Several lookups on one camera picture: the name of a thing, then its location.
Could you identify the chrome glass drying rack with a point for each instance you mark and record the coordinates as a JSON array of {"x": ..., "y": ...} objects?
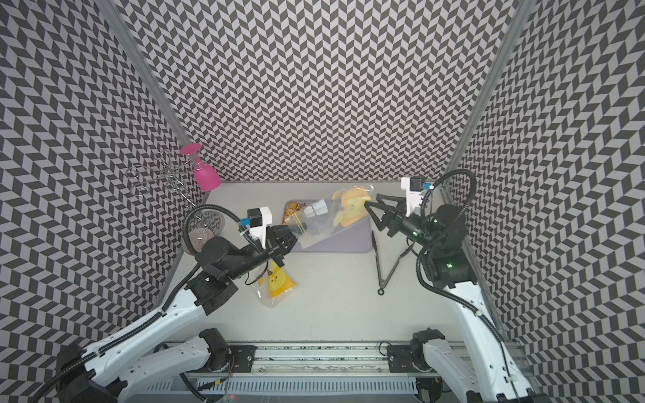
[{"x": 173, "y": 174}]

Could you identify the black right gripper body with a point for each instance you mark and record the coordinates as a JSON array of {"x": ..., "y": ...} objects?
[{"x": 417, "y": 227}]

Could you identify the pink upside-down wine glass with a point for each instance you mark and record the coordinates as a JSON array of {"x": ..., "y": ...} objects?
[{"x": 205, "y": 175}]

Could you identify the clear bag yellow chick print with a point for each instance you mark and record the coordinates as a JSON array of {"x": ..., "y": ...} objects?
[{"x": 275, "y": 285}]

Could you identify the ribbed glass bowl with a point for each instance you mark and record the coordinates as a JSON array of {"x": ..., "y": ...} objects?
[{"x": 199, "y": 237}]

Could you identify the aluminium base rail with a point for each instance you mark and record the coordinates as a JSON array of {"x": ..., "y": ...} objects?
[{"x": 326, "y": 358}]

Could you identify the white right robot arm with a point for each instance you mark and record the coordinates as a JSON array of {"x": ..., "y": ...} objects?
[{"x": 443, "y": 268}]

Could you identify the lilac plastic tray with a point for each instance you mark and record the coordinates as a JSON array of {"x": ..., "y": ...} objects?
[{"x": 337, "y": 239}]

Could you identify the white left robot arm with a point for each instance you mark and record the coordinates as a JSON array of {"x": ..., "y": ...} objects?
[{"x": 115, "y": 368}]

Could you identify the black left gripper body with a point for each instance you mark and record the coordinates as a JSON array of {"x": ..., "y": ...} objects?
[{"x": 250, "y": 255}]

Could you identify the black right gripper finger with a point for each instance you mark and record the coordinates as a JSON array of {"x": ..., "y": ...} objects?
[
  {"x": 379, "y": 218},
  {"x": 393, "y": 205}
]

